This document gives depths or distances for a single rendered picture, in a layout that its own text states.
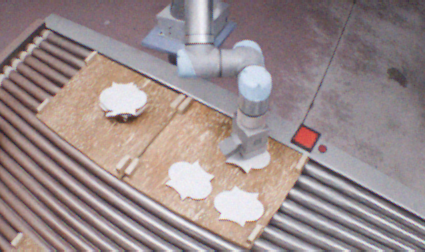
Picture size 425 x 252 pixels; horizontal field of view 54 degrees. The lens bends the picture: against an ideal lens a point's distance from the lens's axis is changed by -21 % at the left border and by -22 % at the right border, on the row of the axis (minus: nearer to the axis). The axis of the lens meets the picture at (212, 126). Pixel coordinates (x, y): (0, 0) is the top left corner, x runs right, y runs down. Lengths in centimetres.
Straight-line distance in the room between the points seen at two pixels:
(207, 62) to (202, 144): 30
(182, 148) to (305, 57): 180
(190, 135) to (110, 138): 24
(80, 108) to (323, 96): 170
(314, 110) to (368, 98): 42
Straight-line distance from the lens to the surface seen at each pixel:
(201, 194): 139
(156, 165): 146
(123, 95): 154
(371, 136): 286
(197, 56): 128
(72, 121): 160
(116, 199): 143
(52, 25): 205
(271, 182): 143
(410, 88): 328
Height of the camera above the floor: 214
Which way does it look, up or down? 52 degrees down
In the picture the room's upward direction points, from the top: 2 degrees clockwise
